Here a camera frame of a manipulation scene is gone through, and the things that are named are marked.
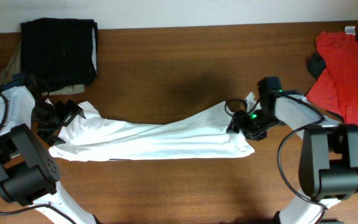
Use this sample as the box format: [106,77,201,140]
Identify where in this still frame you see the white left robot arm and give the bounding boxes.
[0,73,99,223]

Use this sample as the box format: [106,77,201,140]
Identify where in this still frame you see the beige folded garment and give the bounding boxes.
[0,42,85,95]

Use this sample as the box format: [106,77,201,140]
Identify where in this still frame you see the dark garment under red shirt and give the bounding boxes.
[306,52,326,80]

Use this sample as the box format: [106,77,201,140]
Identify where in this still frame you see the white t-shirt with robot print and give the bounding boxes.
[48,101,255,162]

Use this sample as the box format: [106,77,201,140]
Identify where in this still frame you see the red t-shirt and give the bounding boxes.
[306,32,358,125]

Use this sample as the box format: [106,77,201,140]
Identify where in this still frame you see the black folded garment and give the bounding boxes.
[21,18,98,92]

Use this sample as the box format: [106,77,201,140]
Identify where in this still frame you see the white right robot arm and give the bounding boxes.
[226,77,358,224]

